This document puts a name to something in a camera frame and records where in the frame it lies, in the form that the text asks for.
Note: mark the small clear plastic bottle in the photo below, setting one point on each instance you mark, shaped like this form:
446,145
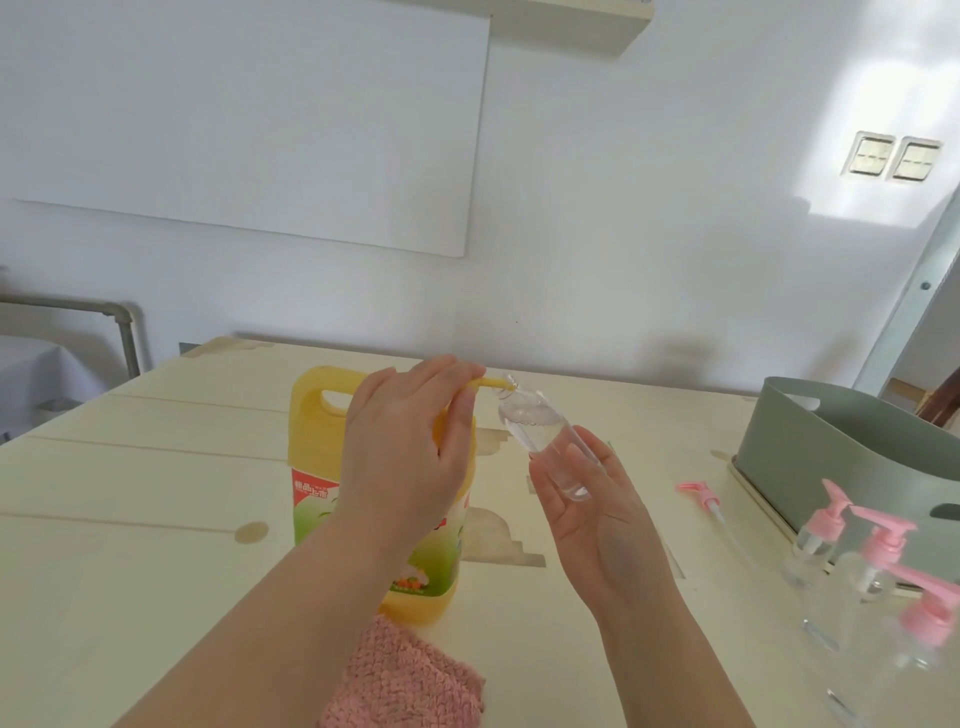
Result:
806,559
536,424
877,675
840,600

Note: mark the pink textured cloth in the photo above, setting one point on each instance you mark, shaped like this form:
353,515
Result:
397,675

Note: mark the yellow detergent jug with pump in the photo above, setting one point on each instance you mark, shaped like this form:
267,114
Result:
307,435

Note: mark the grey-green plastic basket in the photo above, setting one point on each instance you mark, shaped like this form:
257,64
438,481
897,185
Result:
817,457

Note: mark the person's left hand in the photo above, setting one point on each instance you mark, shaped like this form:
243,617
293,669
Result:
397,465

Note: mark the white door frame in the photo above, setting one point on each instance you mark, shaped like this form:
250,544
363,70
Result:
904,300

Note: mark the white tablecloth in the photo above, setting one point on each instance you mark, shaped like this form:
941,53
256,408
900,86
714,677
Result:
37,382

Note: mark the white wall switch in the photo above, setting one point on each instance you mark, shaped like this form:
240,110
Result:
915,161
868,156

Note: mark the person's left forearm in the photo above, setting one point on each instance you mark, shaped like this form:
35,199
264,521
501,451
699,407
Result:
262,637

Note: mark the dark wooden chair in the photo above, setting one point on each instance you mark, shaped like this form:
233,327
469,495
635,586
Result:
941,401

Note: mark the white wall board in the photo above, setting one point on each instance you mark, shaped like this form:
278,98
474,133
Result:
247,120

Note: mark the cream tray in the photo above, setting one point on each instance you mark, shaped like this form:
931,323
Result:
757,499

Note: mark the grey metal pipe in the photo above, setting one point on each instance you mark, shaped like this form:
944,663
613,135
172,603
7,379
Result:
112,309

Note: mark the person's right hand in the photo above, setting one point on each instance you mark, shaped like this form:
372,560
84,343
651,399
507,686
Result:
615,555

